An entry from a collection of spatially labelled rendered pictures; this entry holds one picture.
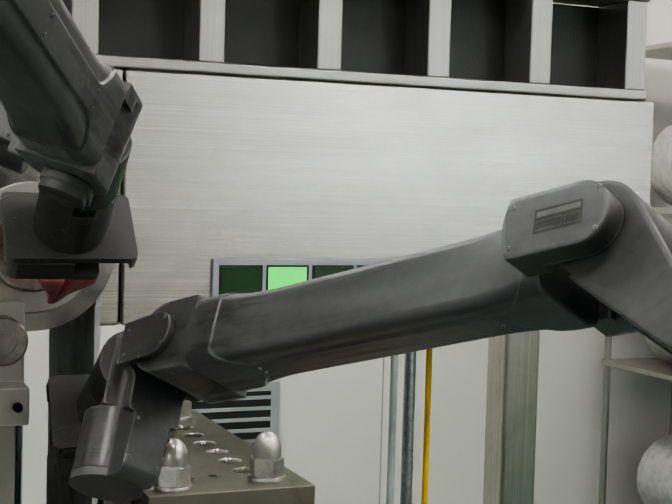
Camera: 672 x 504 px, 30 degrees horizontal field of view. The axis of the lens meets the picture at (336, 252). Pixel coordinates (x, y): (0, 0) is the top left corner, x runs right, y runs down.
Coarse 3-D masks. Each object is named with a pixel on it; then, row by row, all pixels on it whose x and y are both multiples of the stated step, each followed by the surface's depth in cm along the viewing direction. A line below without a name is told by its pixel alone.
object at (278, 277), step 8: (272, 272) 153; (280, 272) 153; (288, 272) 154; (296, 272) 154; (304, 272) 155; (272, 280) 153; (280, 280) 153; (288, 280) 154; (296, 280) 154; (304, 280) 155; (272, 288) 153
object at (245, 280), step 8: (224, 272) 151; (232, 272) 151; (240, 272) 151; (248, 272) 152; (256, 272) 152; (224, 280) 151; (232, 280) 151; (240, 280) 151; (248, 280) 152; (256, 280) 152; (224, 288) 151; (232, 288) 151; (240, 288) 151; (248, 288) 152; (256, 288) 152
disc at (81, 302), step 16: (0, 176) 108; (16, 176) 109; (32, 176) 109; (16, 288) 109; (96, 288) 112; (64, 304) 111; (80, 304) 112; (32, 320) 110; (48, 320) 111; (64, 320) 111
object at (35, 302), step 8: (16, 184) 109; (24, 184) 109; (32, 184) 109; (0, 192) 108; (0, 280) 108; (0, 288) 109; (8, 288) 109; (0, 296) 109; (8, 296) 109; (16, 296) 109; (24, 296) 109; (32, 296) 110; (40, 296) 110; (72, 296) 111; (32, 304) 110; (40, 304) 110; (48, 304) 110; (56, 304) 110; (32, 312) 110
